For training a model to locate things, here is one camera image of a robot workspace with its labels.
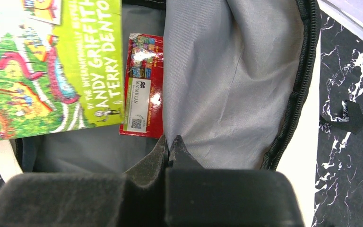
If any red treehouse book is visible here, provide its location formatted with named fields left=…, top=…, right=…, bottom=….
left=119, top=33, right=164, bottom=139

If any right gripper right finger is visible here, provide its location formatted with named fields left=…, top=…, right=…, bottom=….
left=164, top=136, right=304, bottom=227

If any beige backpack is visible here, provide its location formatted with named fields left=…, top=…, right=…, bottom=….
left=0, top=0, right=323, bottom=227

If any green book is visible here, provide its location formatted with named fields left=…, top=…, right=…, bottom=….
left=0, top=0, right=124, bottom=140

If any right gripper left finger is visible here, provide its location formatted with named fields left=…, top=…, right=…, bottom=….
left=0, top=136, right=167, bottom=227

